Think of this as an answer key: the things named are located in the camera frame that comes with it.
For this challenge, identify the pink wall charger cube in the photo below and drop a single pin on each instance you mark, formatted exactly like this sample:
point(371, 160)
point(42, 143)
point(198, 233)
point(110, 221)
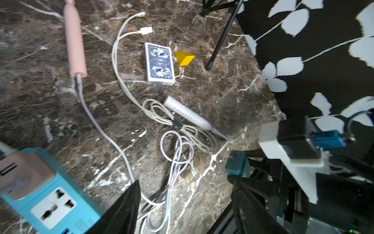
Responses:
point(24, 173)

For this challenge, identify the teal wall charger cube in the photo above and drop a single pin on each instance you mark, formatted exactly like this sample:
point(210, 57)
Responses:
point(238, 165)

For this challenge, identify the white electric toothbrush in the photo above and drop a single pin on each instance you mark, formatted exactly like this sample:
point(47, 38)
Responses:
point(193, 117)

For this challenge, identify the pink electric toothbrush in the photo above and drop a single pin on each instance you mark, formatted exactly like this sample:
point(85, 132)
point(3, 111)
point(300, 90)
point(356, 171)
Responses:
point(74, 41)

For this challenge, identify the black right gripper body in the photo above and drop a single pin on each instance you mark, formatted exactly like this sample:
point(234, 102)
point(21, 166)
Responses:
point(344, 204)

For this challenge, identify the blue playing card box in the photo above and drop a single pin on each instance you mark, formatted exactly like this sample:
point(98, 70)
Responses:
point(159, 65)

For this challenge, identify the yellow block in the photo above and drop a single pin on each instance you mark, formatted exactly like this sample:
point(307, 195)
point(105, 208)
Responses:
point(184, 58)

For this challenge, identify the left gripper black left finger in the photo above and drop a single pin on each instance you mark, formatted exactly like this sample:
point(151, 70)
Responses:
point(121, 217)

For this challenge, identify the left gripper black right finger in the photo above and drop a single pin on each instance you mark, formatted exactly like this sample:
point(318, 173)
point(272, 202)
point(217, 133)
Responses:
point(251, 216)

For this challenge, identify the teal power strip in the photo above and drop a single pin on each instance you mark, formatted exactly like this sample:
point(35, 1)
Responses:
point(59, 207)

